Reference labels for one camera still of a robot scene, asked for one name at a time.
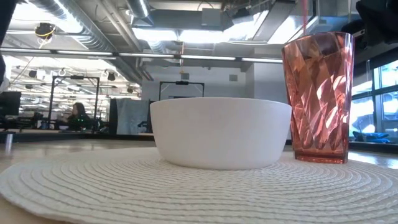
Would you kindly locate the pink chopstick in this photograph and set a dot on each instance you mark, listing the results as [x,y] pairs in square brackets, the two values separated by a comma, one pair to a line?
[303,15]

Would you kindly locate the red faceted plastic cup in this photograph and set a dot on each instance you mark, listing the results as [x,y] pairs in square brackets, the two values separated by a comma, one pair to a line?
[318,99]

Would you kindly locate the white round bowl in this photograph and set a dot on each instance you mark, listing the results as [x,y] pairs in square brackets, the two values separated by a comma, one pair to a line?
[220,133]

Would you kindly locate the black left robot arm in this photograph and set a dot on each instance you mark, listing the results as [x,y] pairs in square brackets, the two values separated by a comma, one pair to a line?
[4,18]

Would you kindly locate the blue cloth bundle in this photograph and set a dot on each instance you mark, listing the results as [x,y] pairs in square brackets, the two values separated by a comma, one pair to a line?
[371,137]

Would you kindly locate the long ceiling light strip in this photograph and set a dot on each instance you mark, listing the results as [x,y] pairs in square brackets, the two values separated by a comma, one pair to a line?
[146,55]

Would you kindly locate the white round woven placemat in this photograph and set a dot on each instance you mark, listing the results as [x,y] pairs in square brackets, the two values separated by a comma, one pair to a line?
[199,193]

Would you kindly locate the grey partition cloth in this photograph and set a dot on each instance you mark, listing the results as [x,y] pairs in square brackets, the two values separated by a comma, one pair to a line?
[132,116]

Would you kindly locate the person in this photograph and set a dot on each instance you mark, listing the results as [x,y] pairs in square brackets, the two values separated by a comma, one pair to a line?
[77,117]

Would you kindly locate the black monitor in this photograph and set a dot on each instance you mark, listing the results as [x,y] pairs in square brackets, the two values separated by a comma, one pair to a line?
[10,103]

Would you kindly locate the small black frame rig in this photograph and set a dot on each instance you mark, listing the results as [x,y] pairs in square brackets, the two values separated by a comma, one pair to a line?
[182,82]

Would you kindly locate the silver ventilation duct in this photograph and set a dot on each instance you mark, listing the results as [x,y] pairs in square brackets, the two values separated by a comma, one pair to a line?
[77,28]

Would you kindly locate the large black frame rig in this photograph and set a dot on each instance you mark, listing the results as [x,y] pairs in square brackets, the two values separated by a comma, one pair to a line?
[74,77]

